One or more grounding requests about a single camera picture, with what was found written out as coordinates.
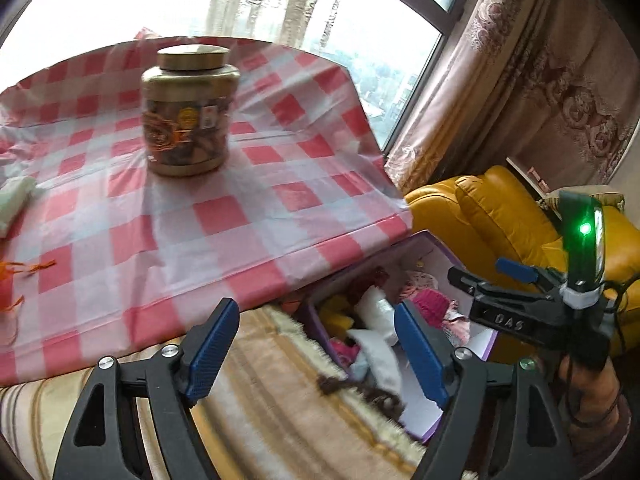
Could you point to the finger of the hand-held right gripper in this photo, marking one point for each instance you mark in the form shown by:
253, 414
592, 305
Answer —
515, 267
467, 282

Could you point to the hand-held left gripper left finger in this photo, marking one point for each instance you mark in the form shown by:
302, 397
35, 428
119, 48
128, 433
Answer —
212, 355

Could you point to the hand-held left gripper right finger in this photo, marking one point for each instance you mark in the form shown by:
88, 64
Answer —
420, 355

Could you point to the purple storage box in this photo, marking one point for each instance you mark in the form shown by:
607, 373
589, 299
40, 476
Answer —
440, 255

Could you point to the grey white knit hat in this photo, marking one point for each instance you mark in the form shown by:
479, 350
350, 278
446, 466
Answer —
377, 360

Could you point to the dark magenta knit hat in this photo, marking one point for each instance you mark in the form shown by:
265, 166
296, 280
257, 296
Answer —
430, 306

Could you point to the white soft cloth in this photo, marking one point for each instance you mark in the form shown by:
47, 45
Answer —
377, 312

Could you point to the dark brown knit scarf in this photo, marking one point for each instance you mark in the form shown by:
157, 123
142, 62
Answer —
370, 390

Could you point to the pink floral pouch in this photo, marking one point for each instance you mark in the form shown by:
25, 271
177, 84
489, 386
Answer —
342, 351

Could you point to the orange yellow soft pouch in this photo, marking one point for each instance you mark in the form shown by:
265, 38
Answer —
337, 317

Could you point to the person's right forearm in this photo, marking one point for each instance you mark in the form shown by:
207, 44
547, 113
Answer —
602, 442

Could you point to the pale green soft pack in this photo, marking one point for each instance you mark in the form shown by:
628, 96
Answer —
15, 202

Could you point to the person's right hand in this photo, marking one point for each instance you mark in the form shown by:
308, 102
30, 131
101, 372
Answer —
595, 390

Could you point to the yellow leather armchair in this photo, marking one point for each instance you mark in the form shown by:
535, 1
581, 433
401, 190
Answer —
480, 210

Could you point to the striped beige sofa cushion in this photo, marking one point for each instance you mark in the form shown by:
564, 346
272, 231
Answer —
280, 410

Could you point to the patterned cushion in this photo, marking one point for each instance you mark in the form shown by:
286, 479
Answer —
612, 200

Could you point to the pink white checkered tablecloth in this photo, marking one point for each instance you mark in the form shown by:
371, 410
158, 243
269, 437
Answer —
225, 210

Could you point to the patterned pink curtain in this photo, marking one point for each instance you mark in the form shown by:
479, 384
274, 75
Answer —
550, 70

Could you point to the gold lidded jar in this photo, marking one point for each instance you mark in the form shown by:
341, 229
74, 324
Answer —
187, 125

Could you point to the sheer white curtain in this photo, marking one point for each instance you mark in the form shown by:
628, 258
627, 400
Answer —
280, 0

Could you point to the dark window frame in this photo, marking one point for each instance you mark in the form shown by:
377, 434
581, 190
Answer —
440, 5

